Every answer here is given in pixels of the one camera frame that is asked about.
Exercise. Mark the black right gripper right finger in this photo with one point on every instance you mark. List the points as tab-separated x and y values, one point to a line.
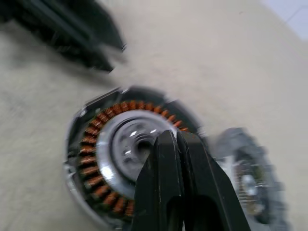
207	192

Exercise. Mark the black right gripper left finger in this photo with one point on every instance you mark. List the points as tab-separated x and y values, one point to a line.
158	183

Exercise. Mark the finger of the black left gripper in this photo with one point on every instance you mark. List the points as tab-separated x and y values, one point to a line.
55	33
91	21

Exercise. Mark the silver and black motor rotor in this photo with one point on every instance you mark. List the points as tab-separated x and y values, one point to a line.
249	184

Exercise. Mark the motor housing with copper coils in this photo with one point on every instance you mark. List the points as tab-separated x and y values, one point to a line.
96	134

